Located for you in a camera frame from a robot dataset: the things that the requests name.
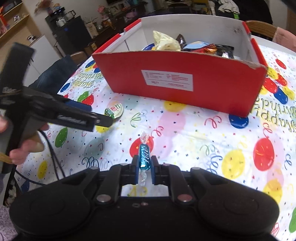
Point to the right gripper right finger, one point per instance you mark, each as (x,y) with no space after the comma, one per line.
(171,176)

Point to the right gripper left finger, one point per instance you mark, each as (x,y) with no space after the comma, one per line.
(114,179)

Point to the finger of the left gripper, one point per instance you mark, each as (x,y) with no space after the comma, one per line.
(78,105)
(52,109)

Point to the blue candy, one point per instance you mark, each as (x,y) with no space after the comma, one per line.
(144,158)

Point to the green white jelly cup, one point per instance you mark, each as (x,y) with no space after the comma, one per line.
(114,111)

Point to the cream pastry packet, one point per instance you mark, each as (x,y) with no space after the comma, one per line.
(163,42)

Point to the dark brown chocolate packet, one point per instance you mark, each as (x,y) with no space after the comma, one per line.
(181,40)

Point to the light blue snack packet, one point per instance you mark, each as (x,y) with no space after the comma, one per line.
(195,45)

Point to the small black snack packet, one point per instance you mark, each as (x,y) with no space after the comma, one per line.
(225,51)

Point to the dark red-brown snack packet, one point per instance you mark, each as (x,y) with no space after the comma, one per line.
(208,49)

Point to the wooden chair with denim jacket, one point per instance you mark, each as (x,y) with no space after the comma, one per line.
(52,80)

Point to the balloon birthday tablecloth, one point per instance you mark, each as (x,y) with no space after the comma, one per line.
(257,151)

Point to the red cardboard box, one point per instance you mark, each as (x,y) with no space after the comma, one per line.
(207,81)

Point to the wooden chair with pink cloth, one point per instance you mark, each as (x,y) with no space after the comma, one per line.
(275,34)

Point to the clothes pile on chair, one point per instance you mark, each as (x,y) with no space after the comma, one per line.
(244,10)

